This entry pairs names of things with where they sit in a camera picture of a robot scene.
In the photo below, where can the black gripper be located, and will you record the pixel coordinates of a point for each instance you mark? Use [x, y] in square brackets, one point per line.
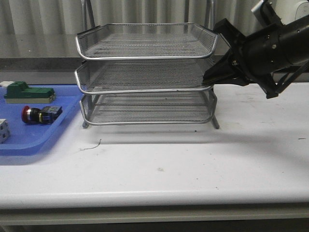
[249, 59]

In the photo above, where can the silver mesh tray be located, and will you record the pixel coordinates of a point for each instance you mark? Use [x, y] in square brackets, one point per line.
[179, 107]
[117, 41]
[149, 75]

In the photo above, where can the red emergency stop button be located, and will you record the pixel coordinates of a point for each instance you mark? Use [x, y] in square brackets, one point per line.
[46, 115]

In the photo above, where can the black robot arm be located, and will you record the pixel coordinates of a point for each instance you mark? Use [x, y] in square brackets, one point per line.
[293, 42]

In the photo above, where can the silver mesh bottom tray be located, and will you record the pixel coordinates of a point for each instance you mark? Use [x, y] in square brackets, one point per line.
[179, 107]

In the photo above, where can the white appliance on counter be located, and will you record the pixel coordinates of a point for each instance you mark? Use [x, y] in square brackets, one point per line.
[291, 10]

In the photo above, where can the silver mesh top tray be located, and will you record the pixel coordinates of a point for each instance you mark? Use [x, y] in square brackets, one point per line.
[117, 41]

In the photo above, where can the grey stone counter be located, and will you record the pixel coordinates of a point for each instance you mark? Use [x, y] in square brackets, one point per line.
[39, 59]

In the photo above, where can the blue plastic tray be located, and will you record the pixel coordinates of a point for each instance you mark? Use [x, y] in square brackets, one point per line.
[28, 139]

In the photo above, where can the white terminal block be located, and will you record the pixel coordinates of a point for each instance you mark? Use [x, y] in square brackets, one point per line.
[4, 130]

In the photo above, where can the silver metal rack frame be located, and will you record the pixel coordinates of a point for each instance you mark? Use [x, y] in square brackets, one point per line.
[89, 23]

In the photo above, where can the thin wire scrap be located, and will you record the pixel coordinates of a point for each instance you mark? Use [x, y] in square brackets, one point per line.
[93, 147]

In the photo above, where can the green electrical switch block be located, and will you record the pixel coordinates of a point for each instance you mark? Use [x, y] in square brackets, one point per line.
[20, 92]

